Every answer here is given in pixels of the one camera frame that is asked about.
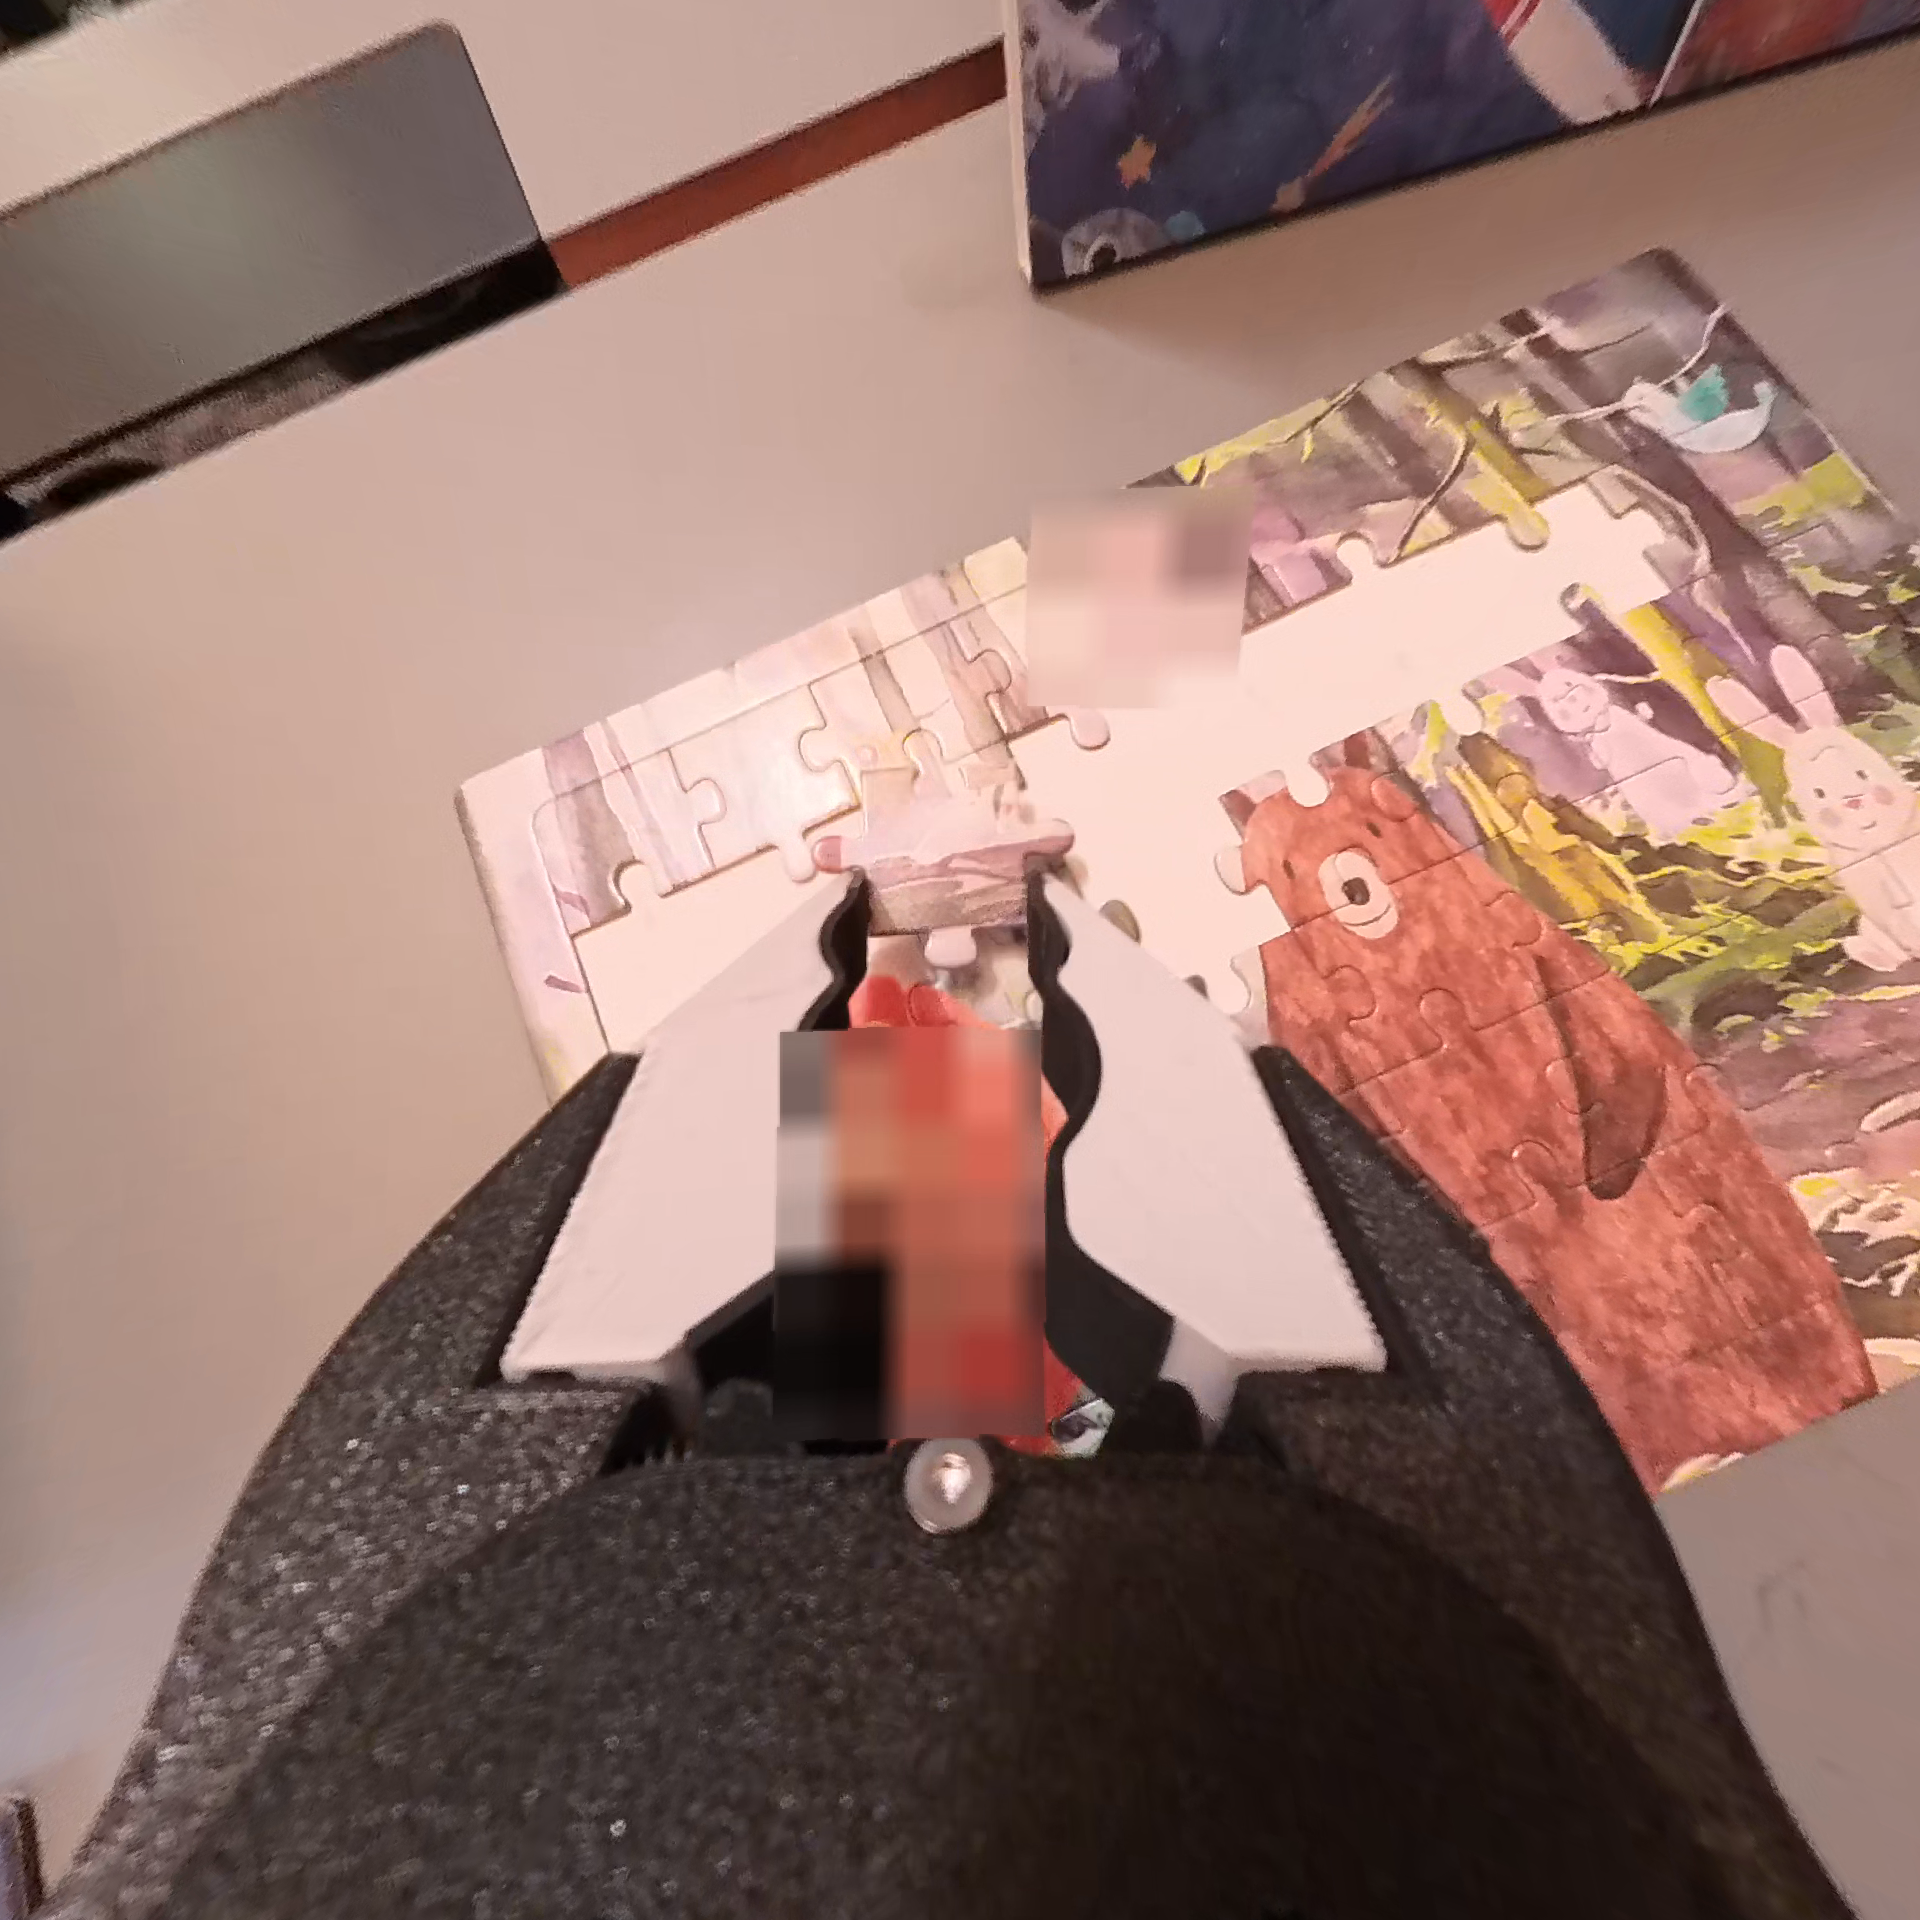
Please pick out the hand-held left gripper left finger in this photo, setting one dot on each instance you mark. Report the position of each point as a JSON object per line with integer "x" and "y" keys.
{"x": 661, "y": 1202}

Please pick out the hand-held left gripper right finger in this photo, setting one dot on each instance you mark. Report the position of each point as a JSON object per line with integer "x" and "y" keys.
{"x": 1201, "y": 1202}

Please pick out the forest animal jigsaw puzzle board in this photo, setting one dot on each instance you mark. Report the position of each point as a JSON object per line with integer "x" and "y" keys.
{"x": 1500, "y": 1051}

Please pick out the white puzzle piece red knob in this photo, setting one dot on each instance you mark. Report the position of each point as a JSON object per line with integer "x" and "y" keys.
{"x": 960, "y": 870}

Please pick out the grey desk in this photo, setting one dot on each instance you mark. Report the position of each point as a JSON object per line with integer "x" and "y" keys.
{"x": 300, "y": 752}

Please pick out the dark grey desk flap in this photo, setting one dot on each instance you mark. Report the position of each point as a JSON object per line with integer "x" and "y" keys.
{"x": 255, "y": 227}

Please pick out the dark blue illustrated puzzle box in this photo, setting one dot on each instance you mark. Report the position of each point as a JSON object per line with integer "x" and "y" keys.
{"x": 1277, "y": 120}

